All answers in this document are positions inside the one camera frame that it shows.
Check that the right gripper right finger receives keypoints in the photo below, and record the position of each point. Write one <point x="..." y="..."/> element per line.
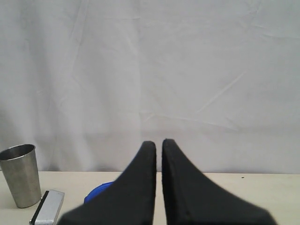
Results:
<point x="191" y="198"/>

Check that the white backdrop curtain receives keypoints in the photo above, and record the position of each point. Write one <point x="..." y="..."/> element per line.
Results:
<point x="87" y="81"/>

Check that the blue plastic container lid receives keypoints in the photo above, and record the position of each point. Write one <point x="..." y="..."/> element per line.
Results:
<point x="96" y="191"/>

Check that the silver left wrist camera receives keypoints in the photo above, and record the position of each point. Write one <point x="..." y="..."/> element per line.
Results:
<point x="48" y="209"/>

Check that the stainless steel cup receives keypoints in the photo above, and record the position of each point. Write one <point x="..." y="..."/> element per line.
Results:
<point x="19" y="166"/>

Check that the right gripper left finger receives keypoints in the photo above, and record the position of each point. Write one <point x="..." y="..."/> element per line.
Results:
<point x="129" y="200"/>

